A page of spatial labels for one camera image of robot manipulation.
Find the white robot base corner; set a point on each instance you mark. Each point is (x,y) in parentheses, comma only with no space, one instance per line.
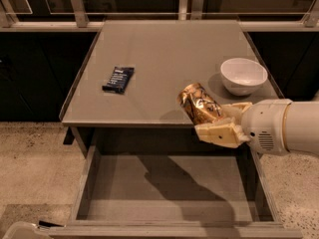
(26,230)

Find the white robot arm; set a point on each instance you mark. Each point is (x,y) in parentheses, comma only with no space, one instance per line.
(301,127)

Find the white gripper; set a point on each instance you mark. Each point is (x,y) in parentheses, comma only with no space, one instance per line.
(265,124)

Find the grey open top drawer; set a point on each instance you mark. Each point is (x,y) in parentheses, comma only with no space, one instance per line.
(178,196)

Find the grey cabinet counter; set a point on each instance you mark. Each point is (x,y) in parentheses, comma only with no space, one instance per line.
(167,56)

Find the white ceramic bowl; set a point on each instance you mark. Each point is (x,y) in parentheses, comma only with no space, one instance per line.
(242,77)

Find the metal railing frame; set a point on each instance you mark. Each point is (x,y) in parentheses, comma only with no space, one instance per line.
(251,15)

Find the dark blue snack bar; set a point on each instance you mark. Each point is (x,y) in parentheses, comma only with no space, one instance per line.
(118,80)

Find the crushed orange soda can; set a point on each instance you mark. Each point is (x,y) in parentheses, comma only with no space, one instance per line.
(199,105)

